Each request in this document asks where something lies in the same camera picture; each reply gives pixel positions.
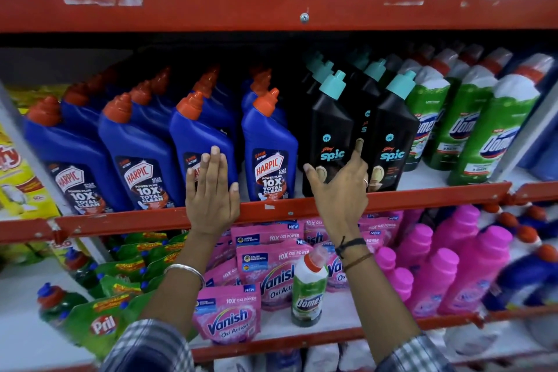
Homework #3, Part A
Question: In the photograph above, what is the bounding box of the row of teal-capped black bottles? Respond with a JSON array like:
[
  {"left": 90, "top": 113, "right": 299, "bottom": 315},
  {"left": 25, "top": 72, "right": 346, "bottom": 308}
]
[{"left": 301, "top": 51, "right": 421, "bottom": 198}]

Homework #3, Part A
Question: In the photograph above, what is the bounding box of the person's left forearm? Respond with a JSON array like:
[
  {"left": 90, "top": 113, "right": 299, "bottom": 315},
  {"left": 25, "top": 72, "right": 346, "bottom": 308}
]
[{"left": 139, "top": 230, "right": 229, "bottom": 337}]

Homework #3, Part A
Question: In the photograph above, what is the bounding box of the brown thread wristband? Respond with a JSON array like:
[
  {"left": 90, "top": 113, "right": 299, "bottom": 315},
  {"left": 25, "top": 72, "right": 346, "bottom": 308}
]
[{"left": 342, "top": 253, "right": 375, "bottom": 273}]

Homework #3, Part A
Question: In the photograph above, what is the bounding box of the row of orange-capped blue bottles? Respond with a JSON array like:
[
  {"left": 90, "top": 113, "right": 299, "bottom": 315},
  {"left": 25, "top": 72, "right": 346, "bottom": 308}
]
[{"left": 24, "top": 64, "right": 299, "bottom": 215}]

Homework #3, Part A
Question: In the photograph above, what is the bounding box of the group of pink bottles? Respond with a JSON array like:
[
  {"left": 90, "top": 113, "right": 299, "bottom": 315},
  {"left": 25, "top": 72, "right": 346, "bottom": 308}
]
[{"left": 375, "top": 204, "right": 514, "bottom": 319}]

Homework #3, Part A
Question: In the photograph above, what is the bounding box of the person's right hand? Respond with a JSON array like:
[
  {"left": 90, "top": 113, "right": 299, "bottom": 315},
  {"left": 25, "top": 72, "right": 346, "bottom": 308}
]
[{"left": 303, "top": 137, "right": 372, "bottom": 239}]

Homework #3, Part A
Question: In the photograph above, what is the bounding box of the row of green white bottles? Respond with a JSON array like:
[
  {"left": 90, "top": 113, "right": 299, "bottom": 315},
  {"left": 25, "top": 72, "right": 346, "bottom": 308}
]
[{"left": 386, "top": 42, "right": 556, "bottom": 187}]

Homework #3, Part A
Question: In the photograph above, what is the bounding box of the stack of yellow packets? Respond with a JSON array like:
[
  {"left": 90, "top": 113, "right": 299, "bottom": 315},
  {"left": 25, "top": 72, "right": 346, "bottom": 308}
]
[{"left": 6, "top": 84, "right": 70, "bottom": 115}]

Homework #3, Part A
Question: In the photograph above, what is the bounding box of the small green white cleaner bottle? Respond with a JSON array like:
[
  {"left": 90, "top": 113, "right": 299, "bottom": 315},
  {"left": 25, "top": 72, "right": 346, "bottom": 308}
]
[{"left": 291, "top": 245, "right": 330, "bottom": 328}]

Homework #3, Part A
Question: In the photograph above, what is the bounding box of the person's left hand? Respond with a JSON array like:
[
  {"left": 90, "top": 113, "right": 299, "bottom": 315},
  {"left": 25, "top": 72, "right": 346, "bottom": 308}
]
[{"left": 185, "top": 146, "right": 241, "bottom": 237}]

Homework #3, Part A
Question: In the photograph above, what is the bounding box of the group of blue white bottles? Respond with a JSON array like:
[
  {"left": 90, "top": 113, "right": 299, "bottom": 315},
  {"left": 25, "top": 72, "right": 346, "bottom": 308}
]
[{"left": 480, "top": 202, "right": 558, "bottom": 313}]

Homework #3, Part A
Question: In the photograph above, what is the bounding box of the yellow cleaner packet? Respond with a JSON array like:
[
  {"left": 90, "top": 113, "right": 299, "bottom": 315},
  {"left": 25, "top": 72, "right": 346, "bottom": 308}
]
[{"left": 0, "top": 123, "right": 62, "bottom": 222}]

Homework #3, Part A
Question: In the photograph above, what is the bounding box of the red metal shelf rack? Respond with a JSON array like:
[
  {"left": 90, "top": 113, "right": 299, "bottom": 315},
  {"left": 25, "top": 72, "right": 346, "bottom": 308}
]
[{"left": 0, "top": 0, "right": 558, "bottom": 372}]

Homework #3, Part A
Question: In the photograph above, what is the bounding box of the silver metal bangle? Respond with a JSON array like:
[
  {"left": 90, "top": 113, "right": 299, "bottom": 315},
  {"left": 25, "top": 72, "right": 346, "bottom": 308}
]
[{"left": 163, "top": 264, "right": 206, "bottom": 290}]

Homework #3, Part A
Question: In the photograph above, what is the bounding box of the black thread wristband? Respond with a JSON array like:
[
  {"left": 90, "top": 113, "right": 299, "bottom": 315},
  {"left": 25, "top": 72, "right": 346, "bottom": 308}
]
[{"left": 335, "top": 237, "right": 368, "bottom": 260}]

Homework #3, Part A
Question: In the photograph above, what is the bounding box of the pile of yellow green packets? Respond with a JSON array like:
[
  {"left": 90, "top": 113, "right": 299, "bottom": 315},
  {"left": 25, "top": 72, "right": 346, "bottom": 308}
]
[{"left": 0, "top": 240, "right": 59, "bottom": 267}]

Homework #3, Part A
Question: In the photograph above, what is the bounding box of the blue container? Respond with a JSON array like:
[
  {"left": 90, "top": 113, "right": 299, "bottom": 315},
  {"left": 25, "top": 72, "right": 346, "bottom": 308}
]
[{"left": 519, "top": 84, "right": 558, "bottom": 183}]

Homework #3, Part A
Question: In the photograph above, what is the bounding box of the row of white packets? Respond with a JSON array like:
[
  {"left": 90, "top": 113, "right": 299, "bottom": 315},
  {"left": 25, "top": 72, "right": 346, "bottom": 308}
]
[{"left": 214, "top": 339, "right": 375, "bottom": 372}]

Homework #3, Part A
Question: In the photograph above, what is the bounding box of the green dishwash bottle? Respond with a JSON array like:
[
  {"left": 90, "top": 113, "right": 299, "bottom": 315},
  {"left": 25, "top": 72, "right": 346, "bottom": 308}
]
[
  {"left": 37, "top": 282, "right": 90, "bottom": 329},
  {"left": 65, "top": 247, "right": 99, "bottom": 289}
]

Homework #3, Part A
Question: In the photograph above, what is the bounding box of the plaid shirt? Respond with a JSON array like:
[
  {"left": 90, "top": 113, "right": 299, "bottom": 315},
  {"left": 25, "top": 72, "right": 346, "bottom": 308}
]
[{"left": 99, "top": 319, "right": 456, "bottom": 372}]

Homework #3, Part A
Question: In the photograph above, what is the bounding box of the pile of green dishwash pouches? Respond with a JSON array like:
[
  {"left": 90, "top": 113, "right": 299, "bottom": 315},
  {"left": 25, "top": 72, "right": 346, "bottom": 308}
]
[{"left": 57, "top": 230, "right": 199, "bottom": 359}]

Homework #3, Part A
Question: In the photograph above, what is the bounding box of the pile of pink detergent pouches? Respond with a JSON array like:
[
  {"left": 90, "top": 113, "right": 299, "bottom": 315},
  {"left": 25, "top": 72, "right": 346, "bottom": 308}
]
[{"left": 192, "top": 210, "right": 404, "bottom": 346}]

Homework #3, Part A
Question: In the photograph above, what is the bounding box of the person's right forearm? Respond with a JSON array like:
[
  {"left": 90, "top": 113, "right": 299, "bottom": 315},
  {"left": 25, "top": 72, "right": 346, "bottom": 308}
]
[{"left": 329, "top": 228, "right": 421, "bottom": 364}]

